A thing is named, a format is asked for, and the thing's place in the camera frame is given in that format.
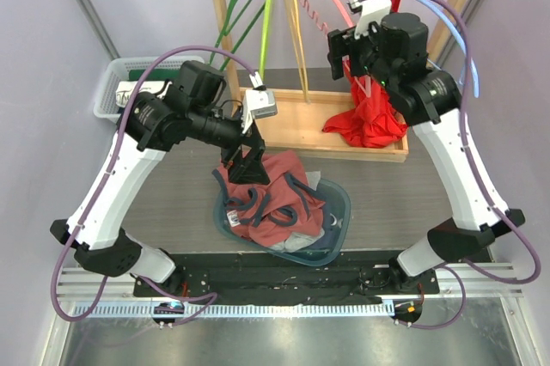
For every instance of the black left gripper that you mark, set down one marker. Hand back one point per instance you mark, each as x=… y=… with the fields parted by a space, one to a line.
x=250 y=167

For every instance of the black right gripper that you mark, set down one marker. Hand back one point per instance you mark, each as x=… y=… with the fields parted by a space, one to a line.
x=338 y=53

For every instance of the pink hanger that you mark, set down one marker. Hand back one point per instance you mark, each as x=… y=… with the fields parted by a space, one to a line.
x=314 y=14

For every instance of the maroon tank top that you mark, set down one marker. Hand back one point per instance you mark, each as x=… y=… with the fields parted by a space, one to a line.
x=247 y=205

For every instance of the yellow hanger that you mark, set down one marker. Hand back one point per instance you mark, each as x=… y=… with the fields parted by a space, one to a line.
x=292 y=12

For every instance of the red tank top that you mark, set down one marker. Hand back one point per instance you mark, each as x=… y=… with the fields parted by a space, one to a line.
x=372 y=123

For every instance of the grey tank top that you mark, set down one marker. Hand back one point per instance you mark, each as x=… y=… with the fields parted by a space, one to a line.
x=296 y=211

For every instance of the lime green hanger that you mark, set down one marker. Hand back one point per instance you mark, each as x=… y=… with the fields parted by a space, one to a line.
x=265 y=34

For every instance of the navy blue tank top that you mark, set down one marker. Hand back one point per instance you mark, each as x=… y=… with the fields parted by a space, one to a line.
x=331 y=227

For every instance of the light blue hanger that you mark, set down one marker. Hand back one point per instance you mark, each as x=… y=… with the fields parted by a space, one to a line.
x=455 y=26

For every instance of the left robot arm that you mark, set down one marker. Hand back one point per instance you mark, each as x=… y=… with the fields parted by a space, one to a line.
x=162 y=115

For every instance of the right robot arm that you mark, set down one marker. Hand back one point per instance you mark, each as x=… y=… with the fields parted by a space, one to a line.
x=393 y=53

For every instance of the wooden clothes rack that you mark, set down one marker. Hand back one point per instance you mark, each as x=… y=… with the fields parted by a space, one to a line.
x=302 y=114

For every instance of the teal plastic bin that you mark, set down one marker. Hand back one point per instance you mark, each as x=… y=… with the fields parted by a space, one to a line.
x=340 y=205

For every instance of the folded white printed shirt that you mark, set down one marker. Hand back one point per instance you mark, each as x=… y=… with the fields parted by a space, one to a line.
x=125 y=89

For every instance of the white plastic basket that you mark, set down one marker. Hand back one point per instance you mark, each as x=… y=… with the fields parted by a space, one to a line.
x=118 y=70

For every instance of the white slotted cable duct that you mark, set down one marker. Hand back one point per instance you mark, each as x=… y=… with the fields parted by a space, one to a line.
x=167 y=309

